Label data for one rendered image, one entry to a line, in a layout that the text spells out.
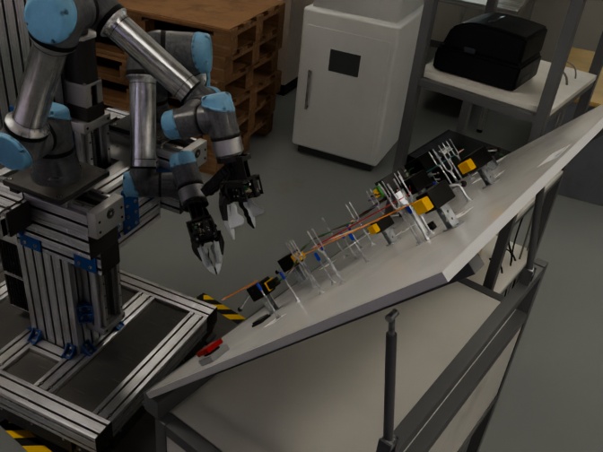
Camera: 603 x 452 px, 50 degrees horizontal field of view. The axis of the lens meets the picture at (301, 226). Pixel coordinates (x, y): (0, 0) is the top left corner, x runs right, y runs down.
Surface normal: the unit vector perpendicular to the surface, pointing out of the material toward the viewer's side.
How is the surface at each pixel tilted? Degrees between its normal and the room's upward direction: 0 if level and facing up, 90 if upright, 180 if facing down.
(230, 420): 0
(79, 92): 90
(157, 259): 0
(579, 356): 0
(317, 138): 90
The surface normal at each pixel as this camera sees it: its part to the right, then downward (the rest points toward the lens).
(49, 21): -0.20, 0.40
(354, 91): -0.42, 0.46
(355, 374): 0.09, -0.84
